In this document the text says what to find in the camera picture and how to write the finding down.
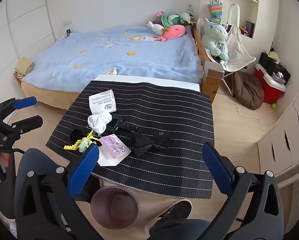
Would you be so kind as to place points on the black cloth bow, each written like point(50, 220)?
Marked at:
point(149, 142)

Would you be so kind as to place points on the dark purple box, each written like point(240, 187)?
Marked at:
point(250, 28)

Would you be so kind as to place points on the person's right leg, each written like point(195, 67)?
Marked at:
point(179, 230)

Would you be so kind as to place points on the small white figure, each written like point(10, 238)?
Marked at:
point(280, 74)

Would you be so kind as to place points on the cream hat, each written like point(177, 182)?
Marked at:
point(273, 55)

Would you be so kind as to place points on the black round puff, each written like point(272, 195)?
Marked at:
point(75, 134)

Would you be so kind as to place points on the red cooler box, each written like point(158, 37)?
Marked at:
point(267, 87)

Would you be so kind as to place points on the white wardrobe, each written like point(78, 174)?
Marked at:
point(22, 30)

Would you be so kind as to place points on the beige folded cloth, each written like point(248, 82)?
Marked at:
point(24, 66)

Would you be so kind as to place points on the beige drawer cabinet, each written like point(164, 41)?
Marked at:
point(289, 140)

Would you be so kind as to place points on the black bag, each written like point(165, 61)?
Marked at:
point(274, 66)

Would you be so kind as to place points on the white plush toy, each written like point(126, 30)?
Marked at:
point(157, 28)

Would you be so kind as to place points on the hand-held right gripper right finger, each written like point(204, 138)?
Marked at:
point(215, 165)

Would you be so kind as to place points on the pink whale plush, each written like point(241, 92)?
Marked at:
point(174, 31)

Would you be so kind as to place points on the white canvas folding chair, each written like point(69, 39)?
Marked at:
point(239, 52)

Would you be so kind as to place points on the brown cushion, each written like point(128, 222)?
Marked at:
point(249, 90)

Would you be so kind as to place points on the small blue device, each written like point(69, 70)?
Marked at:
point(68, 31)

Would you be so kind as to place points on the light blue blanket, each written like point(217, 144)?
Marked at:
point(114, 52)

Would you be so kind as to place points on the teal unicorn plush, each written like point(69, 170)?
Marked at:
point(214, 40)

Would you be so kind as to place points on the yellow hair clip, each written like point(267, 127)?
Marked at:
point(70, 146)

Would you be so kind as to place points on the white table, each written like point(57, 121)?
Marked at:
point(139, 78)

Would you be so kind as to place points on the white green plush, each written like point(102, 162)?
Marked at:
point(188, 17)

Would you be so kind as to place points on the pink purple plush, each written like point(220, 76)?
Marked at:
point(158, 17)

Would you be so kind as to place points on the black striped placemat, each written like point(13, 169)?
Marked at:
point(164, 120)

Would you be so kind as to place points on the purple translucent waste bin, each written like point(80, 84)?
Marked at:
point(114, 210)

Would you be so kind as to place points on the small red plush toy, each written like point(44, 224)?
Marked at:
point(243, 30)

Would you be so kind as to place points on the clear plastic box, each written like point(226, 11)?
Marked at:
point(213, 67)

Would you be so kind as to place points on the wooden bed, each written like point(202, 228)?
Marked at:
point(212, 82)

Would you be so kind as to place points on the white paper leaflet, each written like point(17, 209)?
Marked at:
point(102, 102)

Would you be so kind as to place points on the white hoop frame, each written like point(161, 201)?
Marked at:
point(238, 12)

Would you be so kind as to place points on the purple cartoon card packet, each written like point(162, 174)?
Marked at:
point(114, 147)

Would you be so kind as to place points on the green striped plush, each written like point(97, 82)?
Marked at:
point(172, 20)

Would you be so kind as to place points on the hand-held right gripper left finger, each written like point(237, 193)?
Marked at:
point(85, 165)

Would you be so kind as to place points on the black plastic tool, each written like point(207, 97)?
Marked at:
point(122, 124)

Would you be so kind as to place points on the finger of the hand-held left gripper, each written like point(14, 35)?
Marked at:
point(27, 102)
point(29, 126)

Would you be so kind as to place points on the yellow ball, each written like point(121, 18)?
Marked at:
point(273, 106)

